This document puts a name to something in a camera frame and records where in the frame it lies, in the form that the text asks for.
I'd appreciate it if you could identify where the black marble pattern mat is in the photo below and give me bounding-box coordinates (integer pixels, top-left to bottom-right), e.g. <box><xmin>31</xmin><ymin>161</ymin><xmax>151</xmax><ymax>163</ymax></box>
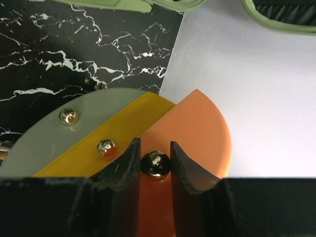
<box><xmin>0</xmin><ymin>0</ymin><xmax>183</xmax><ymax>143</ymax></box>

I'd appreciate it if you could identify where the green hard-shell suitcase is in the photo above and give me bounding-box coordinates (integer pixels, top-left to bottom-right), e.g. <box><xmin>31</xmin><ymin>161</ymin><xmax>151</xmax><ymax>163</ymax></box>
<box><xmin>61</xmin><ymin>0</ymin><xmax>316</xmax><ymax>36</ymax></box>

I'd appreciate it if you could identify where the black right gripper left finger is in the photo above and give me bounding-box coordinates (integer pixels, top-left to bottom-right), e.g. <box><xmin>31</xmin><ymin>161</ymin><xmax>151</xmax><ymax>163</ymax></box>
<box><xmin>0</xmin><ymin>138</ymin><xmax>141</xmax><ymax>237</ymax></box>

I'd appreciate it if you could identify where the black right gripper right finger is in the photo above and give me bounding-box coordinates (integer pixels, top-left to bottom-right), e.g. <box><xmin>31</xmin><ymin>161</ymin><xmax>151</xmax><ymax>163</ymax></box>
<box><xmin>170</xmin><ymin>142</ymin><xmax>316</xmax><ymax>237</ymax></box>

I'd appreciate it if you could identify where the white orange drawer cabinet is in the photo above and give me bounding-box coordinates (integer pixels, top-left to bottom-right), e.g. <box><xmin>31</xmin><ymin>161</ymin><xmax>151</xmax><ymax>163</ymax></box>
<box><xmin>0</xmin><ymin>88</ymin><xmax>232</xmax><ymax>237</ymax></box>

